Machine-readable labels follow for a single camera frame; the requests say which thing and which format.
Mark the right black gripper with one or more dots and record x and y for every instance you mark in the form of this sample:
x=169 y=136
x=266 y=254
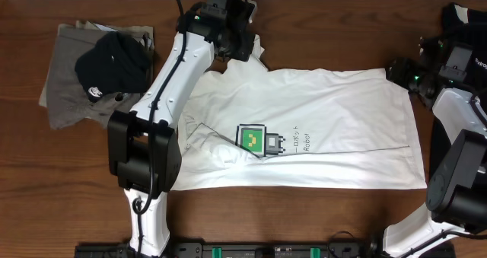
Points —
x=399 y=68

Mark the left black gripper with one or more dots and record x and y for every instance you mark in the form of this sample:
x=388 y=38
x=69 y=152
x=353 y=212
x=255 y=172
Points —
x=246 y=36

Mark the white printed t-shirt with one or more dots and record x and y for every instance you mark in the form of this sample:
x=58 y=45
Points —
x=249 y=126

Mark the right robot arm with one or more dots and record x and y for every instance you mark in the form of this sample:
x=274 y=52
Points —
x=455 y=204

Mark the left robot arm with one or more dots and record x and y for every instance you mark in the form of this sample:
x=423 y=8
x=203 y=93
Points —
x=144 y=154

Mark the black t-shirt on right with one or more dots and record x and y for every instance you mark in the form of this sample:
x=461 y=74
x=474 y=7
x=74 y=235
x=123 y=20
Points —
x=465 y=26

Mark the black folded garment with logo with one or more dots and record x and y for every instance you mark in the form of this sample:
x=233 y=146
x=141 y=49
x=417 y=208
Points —
x=117 y=64

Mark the grey folded garment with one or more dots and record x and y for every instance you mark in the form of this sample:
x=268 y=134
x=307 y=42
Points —
x=68 y=94

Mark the beige folded garment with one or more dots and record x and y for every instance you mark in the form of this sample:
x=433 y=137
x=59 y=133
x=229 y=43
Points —
x=146 y=33

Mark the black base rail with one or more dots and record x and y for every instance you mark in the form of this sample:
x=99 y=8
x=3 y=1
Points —
x=340 y=249

